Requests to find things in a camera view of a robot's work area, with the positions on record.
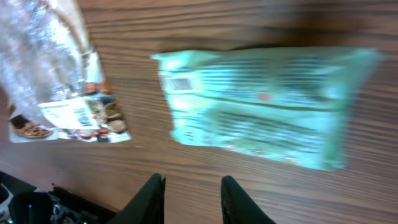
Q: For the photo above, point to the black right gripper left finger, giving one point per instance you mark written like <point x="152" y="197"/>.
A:
<point x="147" y="206"/>

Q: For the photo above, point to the brown snack packet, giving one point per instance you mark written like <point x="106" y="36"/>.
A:
<point x="51" y="74"/>

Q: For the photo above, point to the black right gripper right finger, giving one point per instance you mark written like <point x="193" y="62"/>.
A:
<point x="238" y="207"/>

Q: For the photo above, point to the teal white snack packet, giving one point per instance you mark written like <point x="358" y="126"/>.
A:
<point x="286" y="104"/>

